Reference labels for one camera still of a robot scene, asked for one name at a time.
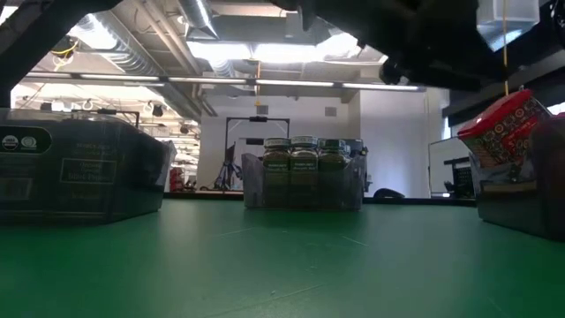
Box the dark rounded object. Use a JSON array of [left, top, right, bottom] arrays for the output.
[[373, 188, 405, 200]]

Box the green table mat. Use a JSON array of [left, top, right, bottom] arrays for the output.
[[0, 198, 565, 318]]

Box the grey translucent plastic bin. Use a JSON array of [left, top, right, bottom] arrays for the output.
[[0, 108, 178, 227], [241, 152, 368, 212], [468, 112, 565, 243]]

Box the long ceiling light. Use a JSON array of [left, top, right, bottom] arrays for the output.
[[342, 81, 420, 92], [26, 71, 165, 87], [254, 79, 335, 88], [167, 76, 248, 85]]

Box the round silver ventilation duct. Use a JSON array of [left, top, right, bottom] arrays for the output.
[[178, 0, 220, 40]]

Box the black frame stand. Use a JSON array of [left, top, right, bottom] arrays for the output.
[[224, 116, 291, 192]]

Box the grey partition screen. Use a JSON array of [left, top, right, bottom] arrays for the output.
[[426, 135, 474, 198]]

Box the black mesh cabinet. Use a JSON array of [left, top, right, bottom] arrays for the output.
[[442, 155, 477, 199]]

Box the yellow hanging cable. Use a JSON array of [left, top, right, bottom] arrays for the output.
[[501, 0, 510, 96]]

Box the dark green spice box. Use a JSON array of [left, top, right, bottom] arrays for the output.
[[0, 117, 57, 224], [55, 118, 167, 218]]

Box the large metal ceiling hood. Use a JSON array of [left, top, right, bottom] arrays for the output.
[[476, 0, 540, 53]]

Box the red-lid patterned spice tin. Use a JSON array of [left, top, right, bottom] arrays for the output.
[[456, 88, 553, 170]]

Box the round ceiling device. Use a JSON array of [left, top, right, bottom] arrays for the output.
[[50, 35, 81, 72]]

